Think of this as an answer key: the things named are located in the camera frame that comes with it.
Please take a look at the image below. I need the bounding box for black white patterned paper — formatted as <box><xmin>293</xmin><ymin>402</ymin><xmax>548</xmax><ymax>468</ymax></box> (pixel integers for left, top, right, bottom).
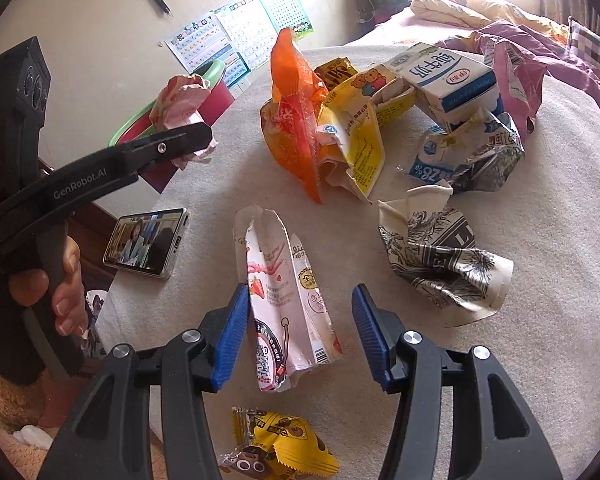
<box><xmin>378</xmin><ymin>180</ymin><xmax>514</xmax><ymax>326</ymax></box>

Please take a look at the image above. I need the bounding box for pink bed sheet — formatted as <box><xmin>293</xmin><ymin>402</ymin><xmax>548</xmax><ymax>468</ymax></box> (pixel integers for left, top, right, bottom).
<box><xmin>350</xmin><ymin>8</ymin><xmax>472</xmax><ymax>47</ymax></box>

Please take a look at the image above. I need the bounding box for blue wall chart poster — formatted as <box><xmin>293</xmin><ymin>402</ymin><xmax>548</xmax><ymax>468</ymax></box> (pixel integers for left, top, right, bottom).
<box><xmin>166</xmin><ymin>12</ymin><xmax>250</xmax><ymax>88</ymax></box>

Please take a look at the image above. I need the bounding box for checkered pillow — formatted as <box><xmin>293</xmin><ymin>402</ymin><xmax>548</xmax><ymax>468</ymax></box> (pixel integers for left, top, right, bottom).
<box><xmin>567</xmin><ymin>18</ymin><xmax>600</xmax><ymax>69</ymax></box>

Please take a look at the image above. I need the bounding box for pink purple plastic bag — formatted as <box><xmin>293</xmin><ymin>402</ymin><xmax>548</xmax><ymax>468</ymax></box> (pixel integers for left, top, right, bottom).
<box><xmin>483</xmin><ymin>39</ymin><xmax>547</xmax><ymax>143</ymax></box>

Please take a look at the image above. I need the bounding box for yellow cookie snack packet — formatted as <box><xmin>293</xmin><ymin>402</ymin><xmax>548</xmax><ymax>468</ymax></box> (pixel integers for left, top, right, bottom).
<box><xmin>218</xmin><ymin>406</ymin><xmax>340</xmax><ymax>479</ymax></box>

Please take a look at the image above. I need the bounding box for yellow bear snack bag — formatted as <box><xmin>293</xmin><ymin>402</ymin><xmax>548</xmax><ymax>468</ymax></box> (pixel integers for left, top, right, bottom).
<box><xmin>316</xmin><ymin>64</ymin><xmax>415</xmax><ymax>202</ymax></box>

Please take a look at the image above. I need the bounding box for white blue milk carton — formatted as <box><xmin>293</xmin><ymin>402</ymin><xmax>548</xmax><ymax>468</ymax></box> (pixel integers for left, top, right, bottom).
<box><xmin>385</xmin><ymin>42</ymin><xmax>504</xmax><ymax>132</ymax></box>

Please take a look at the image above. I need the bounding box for pink strawberry milk carton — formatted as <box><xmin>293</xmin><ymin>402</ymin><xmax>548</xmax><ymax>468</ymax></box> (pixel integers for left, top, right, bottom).
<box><xmin>233</xmin><ymin>205</ymin><xmax>343</xmax><ymax>392</ymax></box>

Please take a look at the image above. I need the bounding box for pink wrapper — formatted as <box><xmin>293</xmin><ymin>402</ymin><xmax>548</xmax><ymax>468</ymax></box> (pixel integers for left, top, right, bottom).
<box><xmin>148</xmin><ymin>72</ymin><xmax>220</xmax><ymax>170</ymax></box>

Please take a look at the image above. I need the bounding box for orange plastic snack bag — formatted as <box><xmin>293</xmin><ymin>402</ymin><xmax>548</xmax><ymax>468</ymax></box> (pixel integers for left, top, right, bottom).
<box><xmin>260</xmin><ymin>28</ymin><xmax>327</xmax><ymax>204</ymax></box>

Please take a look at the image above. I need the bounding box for smartphone playing video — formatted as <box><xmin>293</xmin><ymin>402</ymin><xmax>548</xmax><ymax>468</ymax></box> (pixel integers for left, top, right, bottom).
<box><xmin>102</xmin><ymin>208</ymin><xmax>189</xmax><ymax>280</ymax></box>

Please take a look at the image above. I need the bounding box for white wall chart poster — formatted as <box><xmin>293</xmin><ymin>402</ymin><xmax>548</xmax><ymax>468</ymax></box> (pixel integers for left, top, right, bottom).
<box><xmin>214</xmin><ymin>0</ymin><xmax>277</xmax><ymax>70</ymax></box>

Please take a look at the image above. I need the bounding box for white towel mat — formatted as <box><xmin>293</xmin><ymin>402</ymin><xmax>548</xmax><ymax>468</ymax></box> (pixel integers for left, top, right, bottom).
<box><xmin>96</xmin><ymin>76</ymin><xmax>600</xmax><ymax>479</ymax></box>

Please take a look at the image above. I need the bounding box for dark yellow snack wrapper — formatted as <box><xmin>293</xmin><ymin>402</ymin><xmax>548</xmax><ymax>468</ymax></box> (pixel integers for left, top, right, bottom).
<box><xmin>314</xmin><ymin>58</ymin><xmax>358</xmax><ymax>91</ymax></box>

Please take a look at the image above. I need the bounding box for blue white milk bag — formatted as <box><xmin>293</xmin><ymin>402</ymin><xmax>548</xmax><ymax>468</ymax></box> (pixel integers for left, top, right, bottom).
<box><xmin>406</xmin><ymin>108</ymin><xmax>524</xmax><ymax>193</ymax></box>

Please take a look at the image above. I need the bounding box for yellow quilt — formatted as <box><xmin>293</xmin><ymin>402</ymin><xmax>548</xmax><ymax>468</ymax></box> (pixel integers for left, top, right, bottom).
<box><xmin>411</xmin><ymin>0</ymin><xmax>569</xmax><ymax>46</ymax></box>

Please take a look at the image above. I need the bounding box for purple quilt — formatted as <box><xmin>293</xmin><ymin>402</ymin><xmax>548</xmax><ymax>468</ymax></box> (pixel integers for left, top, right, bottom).
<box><xmin>437</xmin><ymin>21</ymin><xmax>600</xmax><ymax>108</ymax></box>

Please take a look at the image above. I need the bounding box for person's left hand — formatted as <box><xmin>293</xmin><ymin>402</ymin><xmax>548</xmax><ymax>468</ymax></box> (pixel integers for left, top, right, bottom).
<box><xmin>8</xmin><ymin>236</ymin><xmax>88</xmax><ymax>336</ymax></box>

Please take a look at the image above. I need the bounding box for red green trash bin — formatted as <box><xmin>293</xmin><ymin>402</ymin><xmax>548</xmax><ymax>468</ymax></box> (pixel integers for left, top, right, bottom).
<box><xmin>108</xmin><ymin>58</ymin><xmax>237</xmax><ymax>194</ymax></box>

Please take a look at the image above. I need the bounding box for green number chart poster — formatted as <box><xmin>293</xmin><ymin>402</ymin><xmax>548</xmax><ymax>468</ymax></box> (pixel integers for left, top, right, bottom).
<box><xmin>260</xmin><ymin>0</ymin><xmax>313</xmax><ymax>39</ymax></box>

